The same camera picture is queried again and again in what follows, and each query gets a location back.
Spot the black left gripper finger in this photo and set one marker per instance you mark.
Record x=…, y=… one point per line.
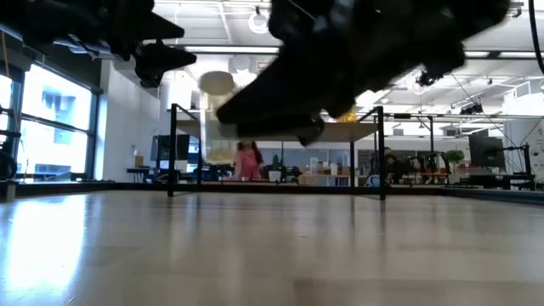
x=161, y=59
x=161, y=27

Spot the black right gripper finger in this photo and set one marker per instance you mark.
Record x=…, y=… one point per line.
x=289, y=127
x=289, y=93

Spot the clear plastic pill bottle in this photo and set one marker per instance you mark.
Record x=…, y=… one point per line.
x=217, y=83

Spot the orange medicine bottle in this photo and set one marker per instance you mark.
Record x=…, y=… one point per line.
x=349, y=115

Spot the white potted plant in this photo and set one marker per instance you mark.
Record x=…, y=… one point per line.
x=275, y=175

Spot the person in pink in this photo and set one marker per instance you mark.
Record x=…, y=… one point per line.
x=248, y=163

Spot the long ceiling light fixture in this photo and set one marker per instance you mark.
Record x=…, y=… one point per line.
x=234, y=49

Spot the black computer monitor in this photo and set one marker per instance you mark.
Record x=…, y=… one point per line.
x=163, y=147

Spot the small cardboard box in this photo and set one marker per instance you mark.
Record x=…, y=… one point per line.
x=139, y=161

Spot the seated person in dark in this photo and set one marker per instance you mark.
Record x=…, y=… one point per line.
x=395, y=168

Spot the large window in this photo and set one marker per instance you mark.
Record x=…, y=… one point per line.
x=55, y=127

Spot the short ceiling light fixture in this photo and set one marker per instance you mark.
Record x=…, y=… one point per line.
x=510, y=54

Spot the green bushy plant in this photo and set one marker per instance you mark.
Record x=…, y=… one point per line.
x=454, y=156

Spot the large dark monitor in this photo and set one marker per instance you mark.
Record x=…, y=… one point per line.
x=486, y=151

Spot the black equipment stand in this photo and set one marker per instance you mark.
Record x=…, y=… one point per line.
x=520, y=170

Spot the wooden shelf with black frame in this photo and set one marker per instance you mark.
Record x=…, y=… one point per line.
x=361, y=132

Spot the black hanging ceiling camera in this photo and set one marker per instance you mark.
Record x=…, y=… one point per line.
x=426, y=79

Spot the black aluminium rig frame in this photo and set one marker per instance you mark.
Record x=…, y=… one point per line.
x=85, y=187

